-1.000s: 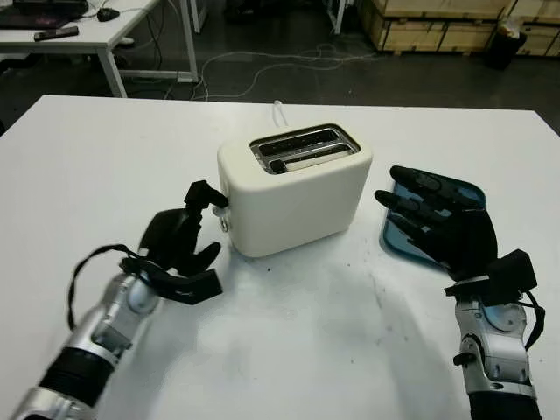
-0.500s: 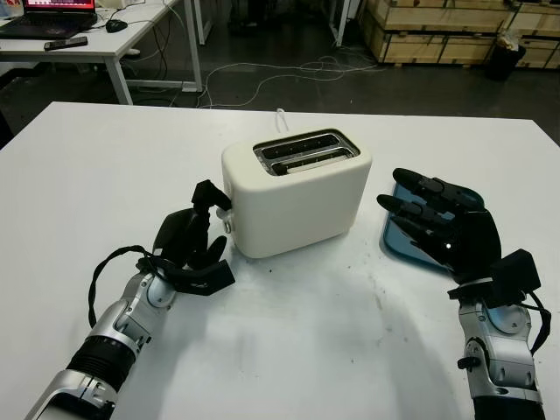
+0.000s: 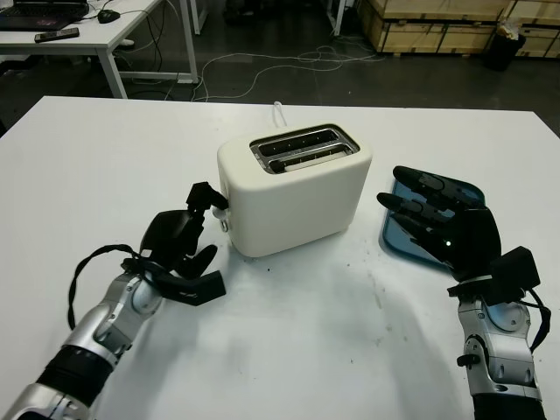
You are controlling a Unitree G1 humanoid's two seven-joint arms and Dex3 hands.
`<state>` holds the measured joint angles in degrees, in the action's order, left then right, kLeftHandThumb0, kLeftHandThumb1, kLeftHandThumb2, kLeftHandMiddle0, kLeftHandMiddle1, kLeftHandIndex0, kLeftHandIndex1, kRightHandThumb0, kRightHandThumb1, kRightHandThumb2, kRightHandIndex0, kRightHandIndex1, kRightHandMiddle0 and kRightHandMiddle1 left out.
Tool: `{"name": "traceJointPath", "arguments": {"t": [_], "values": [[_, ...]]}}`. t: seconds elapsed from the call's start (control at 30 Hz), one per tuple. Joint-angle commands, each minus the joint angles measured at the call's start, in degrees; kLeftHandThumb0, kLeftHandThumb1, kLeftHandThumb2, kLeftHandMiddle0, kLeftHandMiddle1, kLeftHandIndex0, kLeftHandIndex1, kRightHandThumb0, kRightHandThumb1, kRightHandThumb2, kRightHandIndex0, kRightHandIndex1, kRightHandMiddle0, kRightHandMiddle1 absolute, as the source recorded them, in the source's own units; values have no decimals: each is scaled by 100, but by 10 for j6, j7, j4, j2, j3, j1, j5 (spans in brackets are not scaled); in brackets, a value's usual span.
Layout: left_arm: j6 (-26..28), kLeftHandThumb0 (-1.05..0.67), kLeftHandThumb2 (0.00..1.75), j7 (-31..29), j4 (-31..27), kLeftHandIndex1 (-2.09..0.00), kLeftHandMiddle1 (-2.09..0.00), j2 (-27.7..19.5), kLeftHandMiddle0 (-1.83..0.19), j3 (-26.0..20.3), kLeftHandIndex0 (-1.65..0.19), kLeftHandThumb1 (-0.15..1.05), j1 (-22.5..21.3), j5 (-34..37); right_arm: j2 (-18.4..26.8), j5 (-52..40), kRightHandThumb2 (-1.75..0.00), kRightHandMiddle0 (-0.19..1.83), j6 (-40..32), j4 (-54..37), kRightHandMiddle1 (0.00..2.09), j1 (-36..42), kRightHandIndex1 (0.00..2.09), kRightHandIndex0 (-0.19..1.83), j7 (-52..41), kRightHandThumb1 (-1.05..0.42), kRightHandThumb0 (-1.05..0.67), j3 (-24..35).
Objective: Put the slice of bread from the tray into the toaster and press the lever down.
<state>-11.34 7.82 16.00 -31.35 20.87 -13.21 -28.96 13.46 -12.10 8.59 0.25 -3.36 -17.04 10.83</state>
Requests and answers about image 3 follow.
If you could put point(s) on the white office desk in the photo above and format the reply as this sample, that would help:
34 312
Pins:
100 39

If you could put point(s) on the black computer mouse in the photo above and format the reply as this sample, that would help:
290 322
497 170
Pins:
108 16

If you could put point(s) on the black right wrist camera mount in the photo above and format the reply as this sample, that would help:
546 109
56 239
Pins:
514 273

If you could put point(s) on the black laptop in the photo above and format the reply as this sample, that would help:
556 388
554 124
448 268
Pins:
39 15

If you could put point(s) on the plywood crate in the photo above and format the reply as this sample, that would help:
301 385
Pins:
542 35
429 26

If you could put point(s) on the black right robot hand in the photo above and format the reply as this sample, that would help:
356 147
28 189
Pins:
472 240

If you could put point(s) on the white table frame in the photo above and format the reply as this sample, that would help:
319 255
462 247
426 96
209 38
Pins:
197 15

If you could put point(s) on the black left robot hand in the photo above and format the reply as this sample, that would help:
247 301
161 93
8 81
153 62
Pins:
170 236

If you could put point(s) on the cream white two-slot toaster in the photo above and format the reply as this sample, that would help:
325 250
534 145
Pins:
297 210

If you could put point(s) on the blue plastic tray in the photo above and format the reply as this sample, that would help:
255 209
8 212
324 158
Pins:
394 236

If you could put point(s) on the white toaster lever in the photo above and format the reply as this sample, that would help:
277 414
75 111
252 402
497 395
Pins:
220 213

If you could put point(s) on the black remote control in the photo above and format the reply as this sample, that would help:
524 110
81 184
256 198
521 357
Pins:
57 35

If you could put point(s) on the black trash bin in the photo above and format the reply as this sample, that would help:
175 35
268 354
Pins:
505 52

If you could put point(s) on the crumpled beige paper trash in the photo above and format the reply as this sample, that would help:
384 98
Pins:
508 28

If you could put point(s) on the silver toaster dial knob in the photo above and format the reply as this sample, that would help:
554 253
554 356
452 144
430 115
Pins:
224 225

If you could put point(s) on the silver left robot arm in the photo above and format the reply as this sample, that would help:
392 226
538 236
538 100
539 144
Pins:
96 324

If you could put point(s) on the white shoe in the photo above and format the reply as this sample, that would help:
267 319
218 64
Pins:
126 42

